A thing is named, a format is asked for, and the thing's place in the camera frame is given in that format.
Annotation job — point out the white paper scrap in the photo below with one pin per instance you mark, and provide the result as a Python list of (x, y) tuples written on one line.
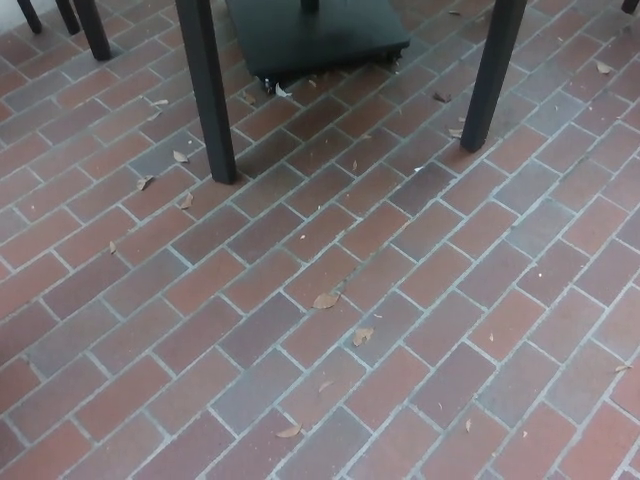
[(283, 90)]

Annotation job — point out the dark grey table leg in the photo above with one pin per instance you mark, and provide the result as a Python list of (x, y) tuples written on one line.
[(207, 100), (492, 75)]

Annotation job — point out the black wheeled umbrella base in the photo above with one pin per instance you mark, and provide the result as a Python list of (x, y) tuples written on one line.
[(320, 35)]

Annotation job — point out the black chair leg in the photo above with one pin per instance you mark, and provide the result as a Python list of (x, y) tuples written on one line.
[(68, 15), (632, 4), (30, 15), (94, 30)]

